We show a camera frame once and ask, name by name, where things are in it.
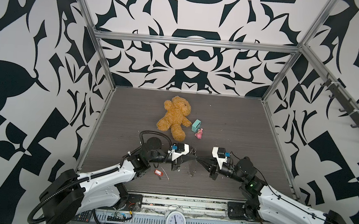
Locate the white alarm clock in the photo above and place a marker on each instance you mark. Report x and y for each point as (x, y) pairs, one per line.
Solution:
(175, 215)

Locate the brown teddy bear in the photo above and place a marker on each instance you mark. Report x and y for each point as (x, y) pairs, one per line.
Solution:
(177, 110)

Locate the pink toy figure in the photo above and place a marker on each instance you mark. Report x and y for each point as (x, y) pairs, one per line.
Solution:
(199, 134)

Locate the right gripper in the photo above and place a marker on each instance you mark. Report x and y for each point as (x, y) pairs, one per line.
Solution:
(214, 170)

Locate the small circuit board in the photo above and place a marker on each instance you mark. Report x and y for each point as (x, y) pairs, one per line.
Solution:
(120, 217)

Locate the black remote control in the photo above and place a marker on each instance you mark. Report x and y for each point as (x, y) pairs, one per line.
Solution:
(83, 216)

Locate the teal toy block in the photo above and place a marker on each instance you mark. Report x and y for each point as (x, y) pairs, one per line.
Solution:
(196, 126)

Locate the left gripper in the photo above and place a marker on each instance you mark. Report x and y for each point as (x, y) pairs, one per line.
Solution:
(177, 160)

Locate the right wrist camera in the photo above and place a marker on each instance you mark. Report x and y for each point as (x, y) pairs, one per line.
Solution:
(220, 155)

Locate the red key tag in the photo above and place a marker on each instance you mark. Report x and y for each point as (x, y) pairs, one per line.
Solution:
(158, 173)

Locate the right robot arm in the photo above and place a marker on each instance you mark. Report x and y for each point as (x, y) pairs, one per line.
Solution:
(265, 202)

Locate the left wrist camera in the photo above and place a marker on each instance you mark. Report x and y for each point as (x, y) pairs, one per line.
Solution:
(178, 150)

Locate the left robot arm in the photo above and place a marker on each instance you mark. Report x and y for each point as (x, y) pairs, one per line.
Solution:
(72, 193)

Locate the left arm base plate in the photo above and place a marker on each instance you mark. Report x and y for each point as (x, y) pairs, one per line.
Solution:
(132, 202)

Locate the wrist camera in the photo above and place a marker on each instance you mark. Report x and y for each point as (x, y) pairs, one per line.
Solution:
(178, 150)
(220, 155)

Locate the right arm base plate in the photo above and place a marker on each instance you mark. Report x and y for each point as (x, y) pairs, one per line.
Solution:
(239, 211)

